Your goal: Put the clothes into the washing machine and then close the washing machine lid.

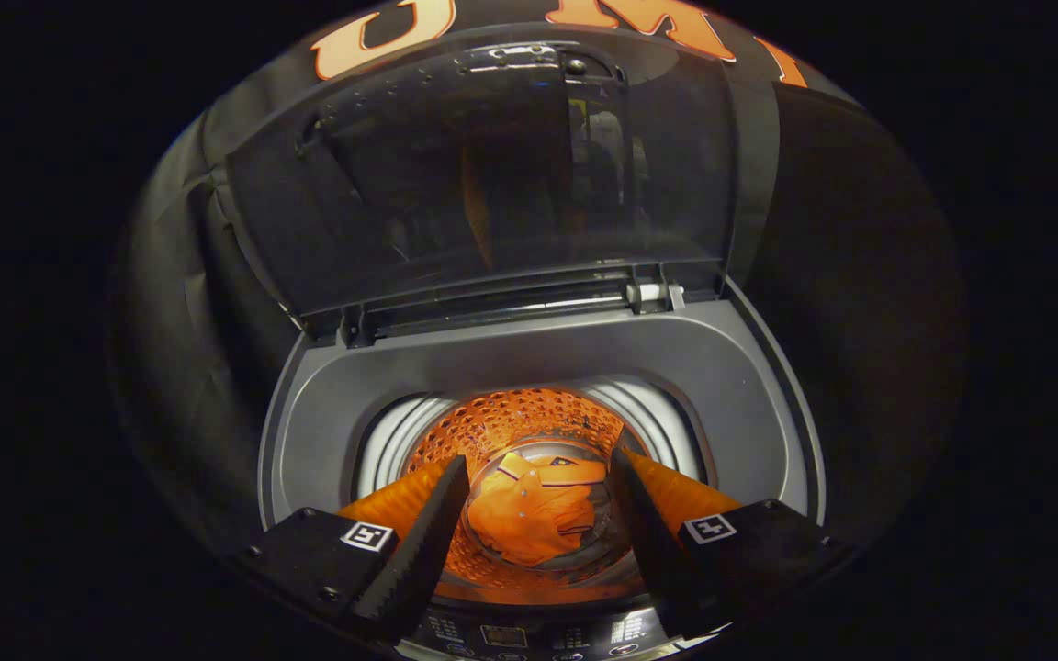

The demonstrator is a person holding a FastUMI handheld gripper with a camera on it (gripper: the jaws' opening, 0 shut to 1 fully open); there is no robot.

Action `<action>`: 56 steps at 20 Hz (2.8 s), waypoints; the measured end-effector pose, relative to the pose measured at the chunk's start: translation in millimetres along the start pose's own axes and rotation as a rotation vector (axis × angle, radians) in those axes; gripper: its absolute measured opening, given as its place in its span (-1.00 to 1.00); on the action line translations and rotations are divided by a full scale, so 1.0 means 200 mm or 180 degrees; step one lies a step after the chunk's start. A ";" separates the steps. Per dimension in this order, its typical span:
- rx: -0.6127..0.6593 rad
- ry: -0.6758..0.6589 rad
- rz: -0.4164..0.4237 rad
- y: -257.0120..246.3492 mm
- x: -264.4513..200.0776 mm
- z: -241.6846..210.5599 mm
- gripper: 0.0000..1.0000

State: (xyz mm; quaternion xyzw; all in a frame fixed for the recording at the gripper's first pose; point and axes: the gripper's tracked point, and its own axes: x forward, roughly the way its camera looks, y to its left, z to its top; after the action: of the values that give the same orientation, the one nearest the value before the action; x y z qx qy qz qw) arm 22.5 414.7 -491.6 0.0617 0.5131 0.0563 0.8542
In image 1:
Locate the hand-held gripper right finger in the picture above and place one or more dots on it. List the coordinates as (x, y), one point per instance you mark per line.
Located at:
(653, 546)

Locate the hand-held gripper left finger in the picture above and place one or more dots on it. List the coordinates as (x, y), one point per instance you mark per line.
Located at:
(419, 551)

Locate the yellow polo shirt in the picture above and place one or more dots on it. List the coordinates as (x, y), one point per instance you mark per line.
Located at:
(529, 514)

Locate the grey washing machine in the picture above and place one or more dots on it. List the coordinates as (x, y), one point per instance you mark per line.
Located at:
(529, 353)

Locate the dark transparent washing machine lid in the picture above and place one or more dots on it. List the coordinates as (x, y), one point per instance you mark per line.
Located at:
(492, 184)

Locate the black backdrop cloth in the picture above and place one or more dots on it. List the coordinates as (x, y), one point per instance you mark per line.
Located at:
(860, 275)

